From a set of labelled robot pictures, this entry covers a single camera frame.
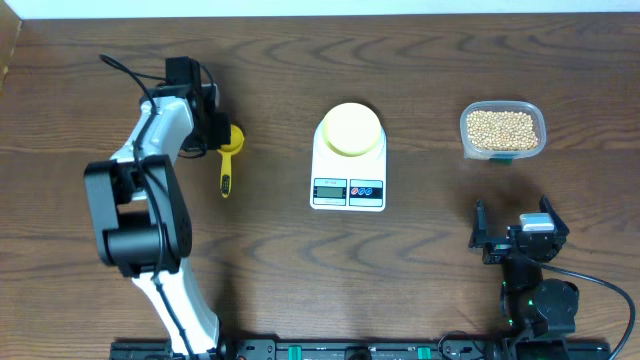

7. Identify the yellow measuring scoop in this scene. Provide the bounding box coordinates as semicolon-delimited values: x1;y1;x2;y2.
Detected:
217;125;245;198

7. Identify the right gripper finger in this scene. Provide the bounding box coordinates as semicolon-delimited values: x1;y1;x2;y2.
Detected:
469;200;488;248
539;195;570;236

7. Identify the white digital kitchen scale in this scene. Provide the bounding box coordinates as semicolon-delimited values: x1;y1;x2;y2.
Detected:
309;121;387;212

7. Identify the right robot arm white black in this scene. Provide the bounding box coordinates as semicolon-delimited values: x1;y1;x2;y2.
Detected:
469;197;579;359

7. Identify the yellow bowl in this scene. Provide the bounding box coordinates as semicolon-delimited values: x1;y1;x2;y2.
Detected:
321;102;382;157

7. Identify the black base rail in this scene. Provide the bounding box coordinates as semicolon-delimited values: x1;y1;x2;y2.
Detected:
109;338;610;360

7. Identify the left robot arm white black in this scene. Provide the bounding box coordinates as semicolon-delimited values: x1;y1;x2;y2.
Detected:
84;57;235;359

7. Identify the clear container of soybeans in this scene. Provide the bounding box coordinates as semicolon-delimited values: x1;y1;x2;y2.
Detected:
460;100;547;162

